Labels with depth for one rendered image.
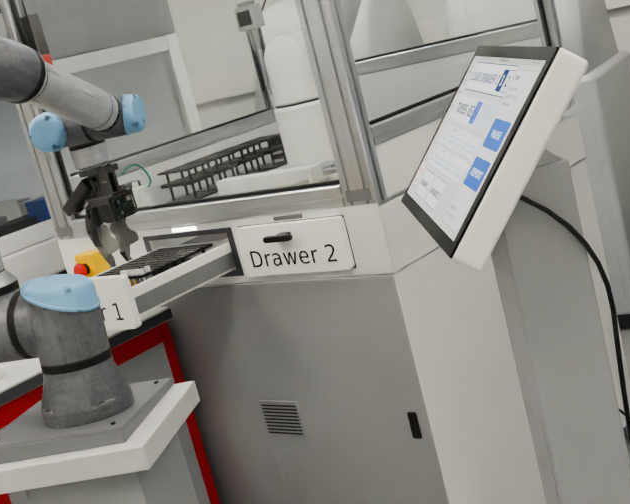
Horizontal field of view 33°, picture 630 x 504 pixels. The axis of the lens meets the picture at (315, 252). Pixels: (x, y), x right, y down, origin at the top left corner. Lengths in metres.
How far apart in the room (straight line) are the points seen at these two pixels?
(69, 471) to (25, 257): 1.49
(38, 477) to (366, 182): 0.83
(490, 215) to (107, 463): 0.70
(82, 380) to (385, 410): 0.75
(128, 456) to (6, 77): 0.62
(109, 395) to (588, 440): 0.77
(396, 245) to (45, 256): 1.36
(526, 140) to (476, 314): 0.98
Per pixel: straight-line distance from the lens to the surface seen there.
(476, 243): 1.43
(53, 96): 1.84
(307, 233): 2.17
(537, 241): 1.64
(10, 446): 1.77
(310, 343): 2.30
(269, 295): 2.32
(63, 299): 1.73
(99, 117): 1.97
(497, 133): 1.49
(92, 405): 1.75
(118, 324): 2.17
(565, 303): 1.67
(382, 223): 2.08
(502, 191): 1.42
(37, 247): 3.16
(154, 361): 2.51
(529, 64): 1.52
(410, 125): 2.19
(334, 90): 2.06
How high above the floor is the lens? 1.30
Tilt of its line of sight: 12 degrees down
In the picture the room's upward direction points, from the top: 14 degrees counter-clockwise
